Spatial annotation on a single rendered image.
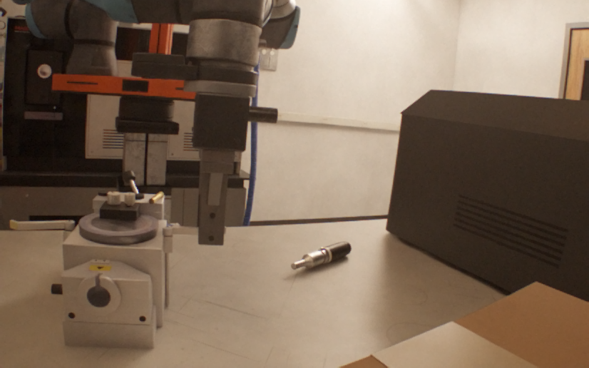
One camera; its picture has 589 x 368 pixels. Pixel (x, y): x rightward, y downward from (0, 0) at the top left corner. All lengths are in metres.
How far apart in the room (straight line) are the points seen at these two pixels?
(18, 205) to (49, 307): 1.56
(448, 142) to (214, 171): 0.45
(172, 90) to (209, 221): 0.64
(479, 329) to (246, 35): 0.32
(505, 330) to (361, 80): 3.73
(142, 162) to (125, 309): 0.73
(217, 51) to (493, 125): 0.44
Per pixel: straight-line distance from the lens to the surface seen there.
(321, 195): 3.78
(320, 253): 0.62
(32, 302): 0.52
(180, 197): 2.03
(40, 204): 2.02
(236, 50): 0.39
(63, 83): 1.18
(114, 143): 2.02
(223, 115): 0.36
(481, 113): 0.69
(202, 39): 0.40
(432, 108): 0.76
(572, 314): 0.22
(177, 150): 2.05
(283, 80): 3.46
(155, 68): 0.40
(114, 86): 1.09
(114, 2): 0.55
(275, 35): 1.02
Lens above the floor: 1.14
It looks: 10 degrees down
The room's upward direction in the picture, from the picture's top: 6 degrees clockwise
